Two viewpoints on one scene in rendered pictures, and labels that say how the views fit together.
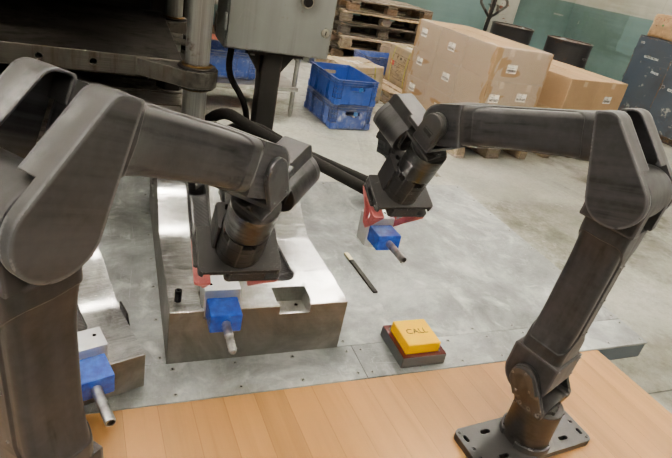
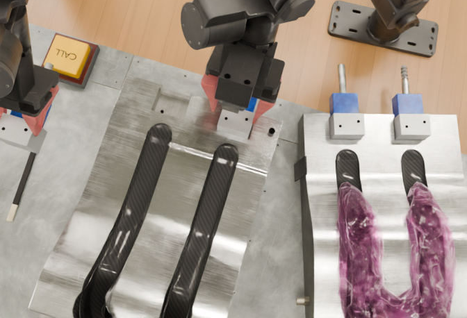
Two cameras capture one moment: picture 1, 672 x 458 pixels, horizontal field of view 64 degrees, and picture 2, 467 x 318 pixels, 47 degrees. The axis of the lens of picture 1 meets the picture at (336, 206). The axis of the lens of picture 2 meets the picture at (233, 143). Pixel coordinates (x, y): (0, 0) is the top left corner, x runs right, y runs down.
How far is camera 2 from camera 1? 93 cm
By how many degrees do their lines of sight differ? 78
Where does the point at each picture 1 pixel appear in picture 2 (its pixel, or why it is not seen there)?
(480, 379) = (43, 11)
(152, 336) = (274, 171)
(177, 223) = (220, 260)
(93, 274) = (322, 208)
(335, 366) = (151, 76)
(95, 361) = (341, 109)
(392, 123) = (12, 50)
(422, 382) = (94, 31)
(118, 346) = (319, 129)
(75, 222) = not seen: outside the picture
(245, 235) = not seen: hidden behind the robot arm
